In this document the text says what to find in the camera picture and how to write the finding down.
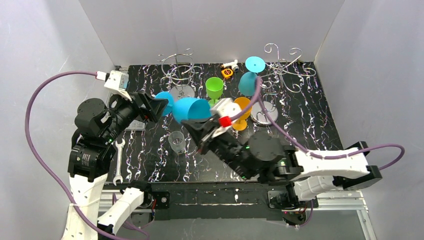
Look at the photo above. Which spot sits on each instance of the chrome glass rack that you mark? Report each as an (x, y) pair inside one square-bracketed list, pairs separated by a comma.
[(180, 70), (265, 110)]

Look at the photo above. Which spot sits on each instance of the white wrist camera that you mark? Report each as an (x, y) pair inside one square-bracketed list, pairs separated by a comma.
[(116, 82), (225, 108)]

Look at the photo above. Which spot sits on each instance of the clear stemless glass front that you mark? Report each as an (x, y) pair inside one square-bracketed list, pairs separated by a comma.
[(177, 142)]

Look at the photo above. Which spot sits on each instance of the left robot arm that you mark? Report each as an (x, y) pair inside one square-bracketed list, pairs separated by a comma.
[(93, 148)]

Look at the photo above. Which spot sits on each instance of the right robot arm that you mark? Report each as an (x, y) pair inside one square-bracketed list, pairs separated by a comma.
[(272, 162)]

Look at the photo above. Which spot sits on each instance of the green plastic wine glass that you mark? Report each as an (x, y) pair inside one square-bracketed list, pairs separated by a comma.
[(214, 89)]

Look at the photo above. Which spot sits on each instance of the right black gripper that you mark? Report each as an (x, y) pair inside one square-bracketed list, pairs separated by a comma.
[(205, 136)]

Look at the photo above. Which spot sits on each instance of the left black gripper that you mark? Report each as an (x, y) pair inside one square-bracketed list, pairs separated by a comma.
[(138, 106)]

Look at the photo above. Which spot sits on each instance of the clear plastic screw box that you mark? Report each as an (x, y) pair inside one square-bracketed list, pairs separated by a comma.
[(136, 126)]

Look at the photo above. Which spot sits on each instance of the silver open-end wrench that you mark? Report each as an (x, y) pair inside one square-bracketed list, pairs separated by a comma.
[(118, 172)]

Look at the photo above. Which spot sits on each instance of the blue plastic wine glass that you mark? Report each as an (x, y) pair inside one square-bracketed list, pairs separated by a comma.
[(247, 83), (187, 108)]

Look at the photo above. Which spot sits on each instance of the yellow tape measure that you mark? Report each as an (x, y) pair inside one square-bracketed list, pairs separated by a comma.
[(227, 73)]

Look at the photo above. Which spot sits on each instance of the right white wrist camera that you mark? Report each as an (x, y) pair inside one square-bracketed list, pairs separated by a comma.
[(225, 108)]

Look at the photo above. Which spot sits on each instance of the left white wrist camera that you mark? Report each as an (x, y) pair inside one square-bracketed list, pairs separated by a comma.
[(116, 82)]

